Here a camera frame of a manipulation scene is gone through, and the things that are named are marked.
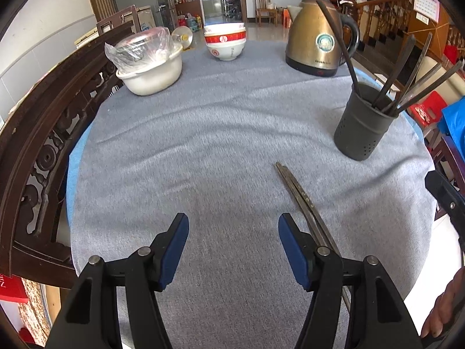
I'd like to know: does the single dark wooden chopstick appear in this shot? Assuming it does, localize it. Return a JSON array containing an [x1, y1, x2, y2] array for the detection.
[[280, 164, 352, 311], [275, 162, 347, 311]]

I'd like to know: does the metal kitchen rack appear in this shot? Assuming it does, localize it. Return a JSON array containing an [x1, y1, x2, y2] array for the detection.
[[220, 0, 242, 19]]

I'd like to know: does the light wooden chair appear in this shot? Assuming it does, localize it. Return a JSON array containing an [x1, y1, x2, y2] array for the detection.
[[253, 0, 278, 28]]

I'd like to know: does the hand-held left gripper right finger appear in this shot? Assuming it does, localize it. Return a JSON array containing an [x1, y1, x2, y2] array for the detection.
[[278, 213, 424, 349]]

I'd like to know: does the small white stool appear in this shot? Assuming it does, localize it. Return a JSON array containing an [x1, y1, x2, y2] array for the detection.
[[373, 73, 405, 93]]

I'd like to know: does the white chest freezer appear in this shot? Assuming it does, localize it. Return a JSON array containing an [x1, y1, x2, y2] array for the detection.
[[124, 5, 153, 33]]

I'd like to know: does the golden electric kettle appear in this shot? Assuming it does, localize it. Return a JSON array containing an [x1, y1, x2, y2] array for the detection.
[[285, 0, 360, 78]]

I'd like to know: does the wall calendar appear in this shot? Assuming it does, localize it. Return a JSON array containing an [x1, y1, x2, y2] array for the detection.
[[413, 0, 440, 24]]

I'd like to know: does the blue table cover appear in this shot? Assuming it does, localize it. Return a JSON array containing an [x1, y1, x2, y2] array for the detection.
[[66, 63, 426, 220]]

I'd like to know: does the grey tablecloth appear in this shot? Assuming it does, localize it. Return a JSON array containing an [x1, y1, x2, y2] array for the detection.
[[67, 40, 437, 349]]

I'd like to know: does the red and white bowl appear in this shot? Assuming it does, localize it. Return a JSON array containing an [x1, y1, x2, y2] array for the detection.
[[203, 23, 248, 45], [205, 40, 247, 62]]

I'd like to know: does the clear plastic bag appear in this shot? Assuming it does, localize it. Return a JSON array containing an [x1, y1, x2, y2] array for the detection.
[[105, 27, 182, 71]]

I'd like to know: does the red plastic chair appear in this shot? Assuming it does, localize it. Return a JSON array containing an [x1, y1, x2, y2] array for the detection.
[[409, 92, 449, 128]]

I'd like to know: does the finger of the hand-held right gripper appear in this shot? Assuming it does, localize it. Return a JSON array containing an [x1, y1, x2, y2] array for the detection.
[[424, 170, 465, 259]]

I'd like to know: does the wooden door with curtain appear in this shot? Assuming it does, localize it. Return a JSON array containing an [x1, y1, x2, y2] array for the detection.
[[83, 0, 117, 30]]

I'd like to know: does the white round heater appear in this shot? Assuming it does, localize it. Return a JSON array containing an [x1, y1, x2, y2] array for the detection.
[[171, 26, 194, 50]]

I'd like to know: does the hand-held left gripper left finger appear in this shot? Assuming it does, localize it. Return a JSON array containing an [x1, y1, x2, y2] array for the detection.
[[44, 212, 190, 349]]

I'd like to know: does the blue cloth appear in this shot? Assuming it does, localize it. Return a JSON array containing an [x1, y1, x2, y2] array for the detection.
[[438, 96, 465, 149]]

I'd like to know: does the wooden stair railing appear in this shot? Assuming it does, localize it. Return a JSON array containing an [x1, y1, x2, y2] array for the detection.
[[339, 0, 415, 59]]

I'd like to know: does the red paper bag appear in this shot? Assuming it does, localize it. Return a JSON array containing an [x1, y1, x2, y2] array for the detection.
[[0, 273, 30, 304]]

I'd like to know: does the person's right hand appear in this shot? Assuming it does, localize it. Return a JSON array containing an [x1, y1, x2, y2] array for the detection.
[[421, 267, 465, 339]]

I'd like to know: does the dark grey chopstick holder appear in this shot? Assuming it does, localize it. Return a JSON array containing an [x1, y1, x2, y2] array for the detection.
[[333, 82, 400, 161]]

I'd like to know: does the dark wooden chair backrest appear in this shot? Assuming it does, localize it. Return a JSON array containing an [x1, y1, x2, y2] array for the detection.
[[96, 5, 138, 39]]

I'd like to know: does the bunch of dark chopsticks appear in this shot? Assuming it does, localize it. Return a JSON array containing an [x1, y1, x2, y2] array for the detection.
[[315, 0, 465, 114]]

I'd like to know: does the carved dark wooden bench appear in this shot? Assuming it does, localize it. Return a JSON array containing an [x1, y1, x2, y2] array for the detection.
[[0, 20, 137, 289]]

